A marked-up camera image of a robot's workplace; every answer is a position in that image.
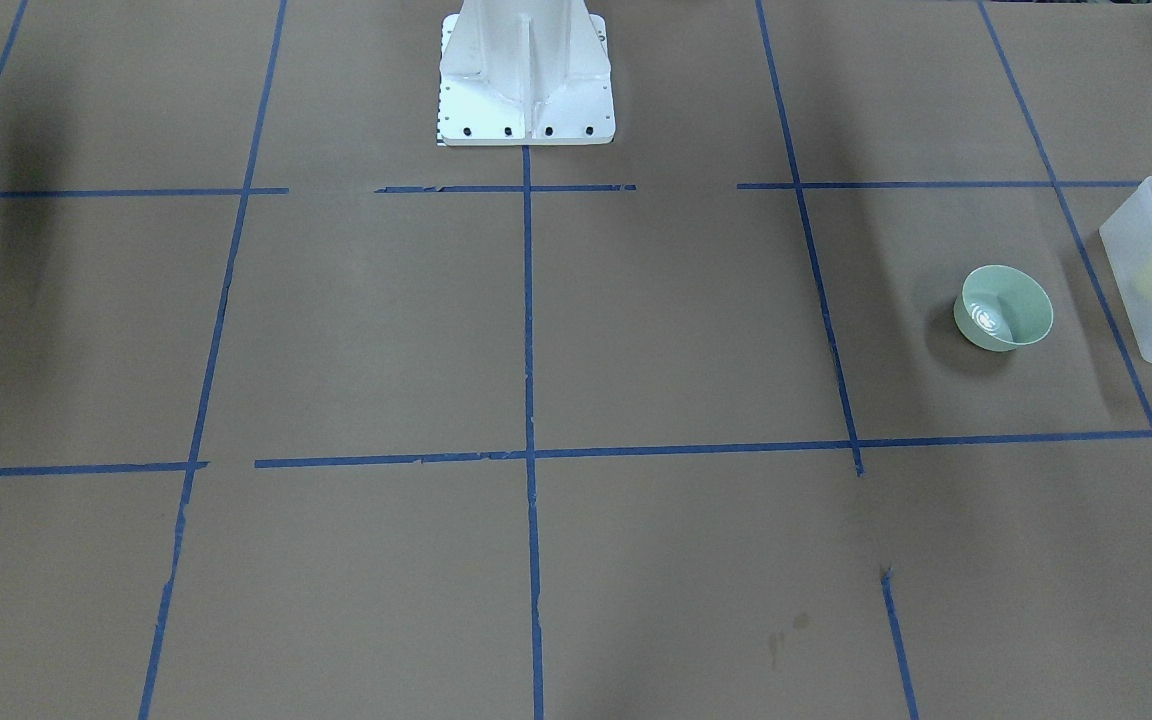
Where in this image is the green ceramic bowl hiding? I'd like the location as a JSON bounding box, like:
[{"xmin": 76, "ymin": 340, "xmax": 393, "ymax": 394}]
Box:
[{"xmin": 952, "ymin": 264, "xmax": 1053, "ymax": 353}]

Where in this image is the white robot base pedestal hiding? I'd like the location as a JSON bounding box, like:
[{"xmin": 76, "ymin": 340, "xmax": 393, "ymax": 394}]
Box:
[{"xmin": 435, "ymin": 1, "xmax": 617, "ymax": 147}]

